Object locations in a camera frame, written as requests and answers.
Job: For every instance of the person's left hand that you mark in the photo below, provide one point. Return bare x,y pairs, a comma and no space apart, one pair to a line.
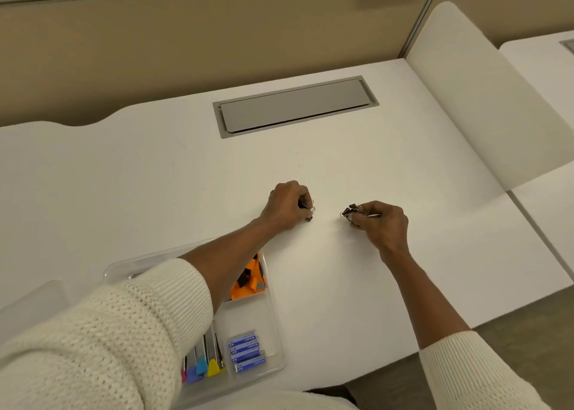
284,205

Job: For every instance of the person's right hand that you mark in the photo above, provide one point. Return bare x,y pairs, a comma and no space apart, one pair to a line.
390,230

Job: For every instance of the large black binder clip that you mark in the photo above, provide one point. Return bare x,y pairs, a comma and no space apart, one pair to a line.
350,210
303,204

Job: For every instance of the clear plastic organizer tray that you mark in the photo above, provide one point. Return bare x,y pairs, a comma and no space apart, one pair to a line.
251,315

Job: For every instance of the blue staple box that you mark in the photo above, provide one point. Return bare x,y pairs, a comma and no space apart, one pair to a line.
242,340
245,356
244,348
249,364

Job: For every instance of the yellow-tipped mini stapler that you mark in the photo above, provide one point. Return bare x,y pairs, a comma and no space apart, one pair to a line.
213,369

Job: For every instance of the blue-tipped mini stapler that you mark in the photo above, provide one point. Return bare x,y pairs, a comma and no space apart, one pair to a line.
202,367

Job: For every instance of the purple-tipped mini stapler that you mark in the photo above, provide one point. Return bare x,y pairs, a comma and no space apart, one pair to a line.
193,374

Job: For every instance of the pink-tipped mini stapler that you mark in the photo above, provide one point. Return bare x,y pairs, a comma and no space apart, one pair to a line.
183,376

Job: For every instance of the transparent lid with red dot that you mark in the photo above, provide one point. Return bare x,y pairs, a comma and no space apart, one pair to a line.
31,311

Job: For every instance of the person's right forearm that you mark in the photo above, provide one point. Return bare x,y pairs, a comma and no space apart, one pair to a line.
426,306

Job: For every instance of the person's left forearm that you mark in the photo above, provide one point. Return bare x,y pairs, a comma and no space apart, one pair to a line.
224,261

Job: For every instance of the white table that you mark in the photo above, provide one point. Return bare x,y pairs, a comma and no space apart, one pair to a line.
134,190

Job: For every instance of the white rounded desk divider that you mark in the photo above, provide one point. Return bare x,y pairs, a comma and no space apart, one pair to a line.
484,86

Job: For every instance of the white knit sweater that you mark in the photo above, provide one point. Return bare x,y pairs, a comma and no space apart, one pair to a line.
269,403

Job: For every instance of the white neighbouring desk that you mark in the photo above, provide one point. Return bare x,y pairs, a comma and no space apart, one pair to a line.
538,64

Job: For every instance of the beige neighbouring partition panel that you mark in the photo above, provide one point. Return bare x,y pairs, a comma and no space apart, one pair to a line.
506,6

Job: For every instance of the grey metal partition post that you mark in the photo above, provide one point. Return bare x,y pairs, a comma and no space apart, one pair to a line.
419,19

